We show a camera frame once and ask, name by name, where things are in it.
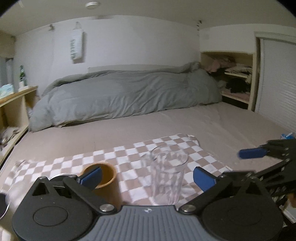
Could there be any ribbed clear stemmed glass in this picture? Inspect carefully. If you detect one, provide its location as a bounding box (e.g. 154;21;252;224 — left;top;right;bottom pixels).
0;159;32;220

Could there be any clear glass mug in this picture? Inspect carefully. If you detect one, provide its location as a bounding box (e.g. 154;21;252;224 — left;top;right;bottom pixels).
140;145;189;205

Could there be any crumpled cloth on shelf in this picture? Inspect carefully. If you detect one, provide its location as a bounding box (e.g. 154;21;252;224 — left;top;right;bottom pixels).
0;127;20;151

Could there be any green glass bottle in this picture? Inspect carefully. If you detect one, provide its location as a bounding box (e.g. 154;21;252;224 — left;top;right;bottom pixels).
20;65;28;86

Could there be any folded clothes pile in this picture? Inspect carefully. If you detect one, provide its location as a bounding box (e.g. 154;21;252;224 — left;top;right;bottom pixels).
201;52;253;104

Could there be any long wooden side shelf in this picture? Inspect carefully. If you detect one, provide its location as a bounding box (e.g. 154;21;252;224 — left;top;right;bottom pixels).
1;86;38;165

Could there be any beige bed sheet mattress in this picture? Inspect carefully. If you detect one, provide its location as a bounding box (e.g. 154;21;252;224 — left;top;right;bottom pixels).
1;102;288;184

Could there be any small white box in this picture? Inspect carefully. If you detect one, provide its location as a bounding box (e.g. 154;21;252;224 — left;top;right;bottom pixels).
18;81;25;91

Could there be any brown white checkered cloth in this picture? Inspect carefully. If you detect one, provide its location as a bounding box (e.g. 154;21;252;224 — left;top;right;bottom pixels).
0;133;234;241

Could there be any tall orange cup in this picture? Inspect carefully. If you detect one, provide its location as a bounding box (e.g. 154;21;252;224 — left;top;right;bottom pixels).
81;162;122;210

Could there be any grey curtain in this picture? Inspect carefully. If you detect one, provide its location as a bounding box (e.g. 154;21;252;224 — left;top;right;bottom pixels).
0;57;14;86

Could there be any wooden clothes shelf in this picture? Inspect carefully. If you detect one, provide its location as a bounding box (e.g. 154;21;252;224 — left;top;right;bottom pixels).
201;51;259;111

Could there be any white slatted door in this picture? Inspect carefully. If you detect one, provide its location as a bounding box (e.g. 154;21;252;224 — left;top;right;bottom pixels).
255;32;295;132

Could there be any tissue pack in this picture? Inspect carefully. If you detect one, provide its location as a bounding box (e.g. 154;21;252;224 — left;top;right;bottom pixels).
0;84;15;98

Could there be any grey duvet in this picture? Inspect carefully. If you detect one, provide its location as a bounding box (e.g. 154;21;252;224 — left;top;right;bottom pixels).
29;62;222;132

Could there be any white smoke detector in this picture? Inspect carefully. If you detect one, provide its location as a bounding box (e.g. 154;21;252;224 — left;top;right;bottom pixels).
85;1;100;9

